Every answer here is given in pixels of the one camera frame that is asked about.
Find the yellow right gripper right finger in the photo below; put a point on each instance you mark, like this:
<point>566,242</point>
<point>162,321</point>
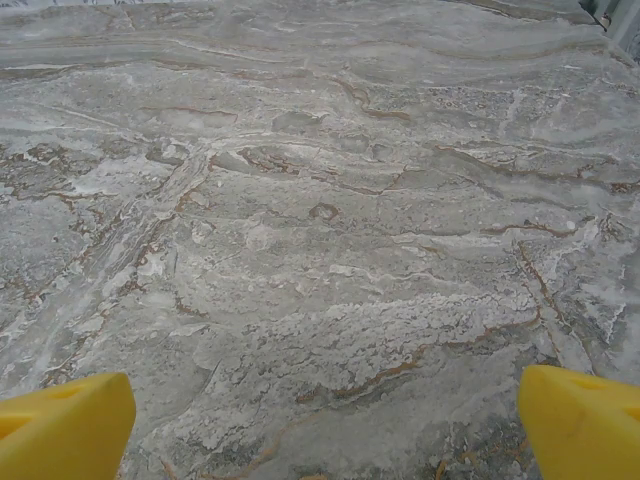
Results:
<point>585,430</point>

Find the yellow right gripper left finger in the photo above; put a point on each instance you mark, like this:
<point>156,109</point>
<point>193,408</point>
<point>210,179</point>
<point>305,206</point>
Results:
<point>65,430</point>

